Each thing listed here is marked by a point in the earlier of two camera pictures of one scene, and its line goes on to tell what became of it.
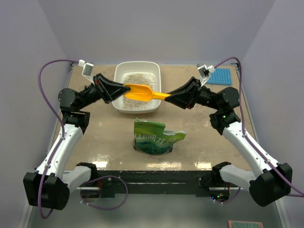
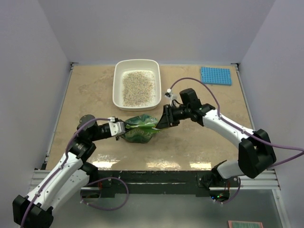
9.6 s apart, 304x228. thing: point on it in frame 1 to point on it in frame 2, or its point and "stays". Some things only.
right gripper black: (179, 97) to (166, 121)
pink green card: (235, 224) stays
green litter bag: (149, 137) to (140, 128)
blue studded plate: (221, 76) stays
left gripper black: (113, 90) to (117, 137)
